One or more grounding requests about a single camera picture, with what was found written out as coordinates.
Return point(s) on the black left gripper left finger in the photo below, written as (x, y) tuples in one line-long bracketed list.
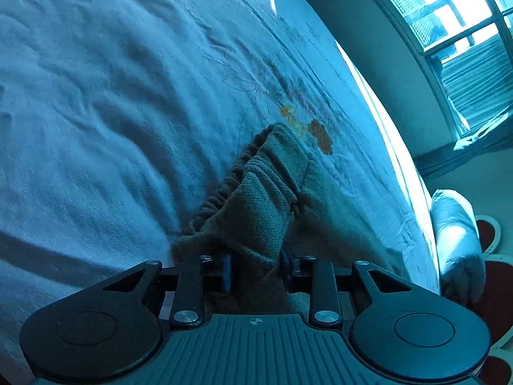
[(199, 277)]

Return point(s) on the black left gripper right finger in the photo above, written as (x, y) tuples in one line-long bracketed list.
[(316, 278)]

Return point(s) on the dark green fleece pants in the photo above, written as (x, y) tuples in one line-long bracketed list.
[(277, 195)]

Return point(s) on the large bedroom window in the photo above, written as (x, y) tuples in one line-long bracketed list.
[(468, 46)]

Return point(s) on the folded white blue quilt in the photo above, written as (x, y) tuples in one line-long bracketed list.
[(460, 257)]

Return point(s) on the red white scalloped headboard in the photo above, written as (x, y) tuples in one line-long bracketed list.
[(495, 305)]

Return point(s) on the light blue embroidered bed sheet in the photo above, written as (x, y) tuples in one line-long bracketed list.
[(119, 118)]

